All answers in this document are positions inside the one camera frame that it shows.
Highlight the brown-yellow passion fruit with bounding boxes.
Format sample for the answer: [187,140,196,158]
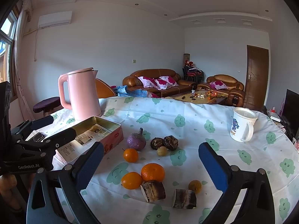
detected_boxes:
[188,180,202,194]

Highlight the sugarcane piece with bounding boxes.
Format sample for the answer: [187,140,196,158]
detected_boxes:
[140,181,166,203]
[172,189,197,209]

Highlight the small orange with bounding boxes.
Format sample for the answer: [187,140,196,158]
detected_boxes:
[123,148,139,163]

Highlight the purple round turnip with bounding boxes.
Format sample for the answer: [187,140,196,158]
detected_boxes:
[127,128,147,151]

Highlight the large orange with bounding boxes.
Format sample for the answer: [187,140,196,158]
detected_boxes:
[141,163,165,181]

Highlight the small yellow round fruit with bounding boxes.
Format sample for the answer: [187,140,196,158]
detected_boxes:
[157,146,168,156]

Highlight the person's left hand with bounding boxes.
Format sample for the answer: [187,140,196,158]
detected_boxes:
[0,175,21,210]

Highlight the dark purple round stool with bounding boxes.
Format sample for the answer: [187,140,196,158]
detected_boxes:
[33,97,63,117]

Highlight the pink electric kettle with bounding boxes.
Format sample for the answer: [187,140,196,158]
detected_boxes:
[58,67,101,121]

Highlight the pink metal tin box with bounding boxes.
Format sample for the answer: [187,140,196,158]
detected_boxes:
[25,115,124,164]

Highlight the orange wooden chair back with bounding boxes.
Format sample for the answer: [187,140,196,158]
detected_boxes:
[95,78,116,99]

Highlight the white mug blue print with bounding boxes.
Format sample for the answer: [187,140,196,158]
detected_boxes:
[230,107,258,142]

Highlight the blue clothing pile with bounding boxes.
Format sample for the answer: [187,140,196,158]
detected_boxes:
[113,85,148,98]

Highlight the black television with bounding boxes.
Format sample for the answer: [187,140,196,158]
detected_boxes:
[282,89,299,134]

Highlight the white cloud-print tablecloth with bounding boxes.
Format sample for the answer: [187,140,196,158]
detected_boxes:
[44,96,299,224]

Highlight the wooden coffee table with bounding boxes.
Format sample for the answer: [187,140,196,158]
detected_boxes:
[166,90,228,105]

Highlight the brown leather long sofa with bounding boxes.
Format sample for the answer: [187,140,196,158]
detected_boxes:
[123,69,196,98]

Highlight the brown leather armchair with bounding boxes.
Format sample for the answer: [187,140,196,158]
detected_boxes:
[197,74,245,107]

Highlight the brown wooden door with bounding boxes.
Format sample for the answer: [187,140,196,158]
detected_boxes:
[244,45,269,111]

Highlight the stacked dark chairs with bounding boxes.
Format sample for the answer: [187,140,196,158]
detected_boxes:
[182,60,204,84]

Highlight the window with frame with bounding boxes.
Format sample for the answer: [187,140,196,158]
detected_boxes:
[0,6,19,83]

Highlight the white wall air conditioner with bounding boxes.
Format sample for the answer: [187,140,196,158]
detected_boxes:
[38,11,73,29]

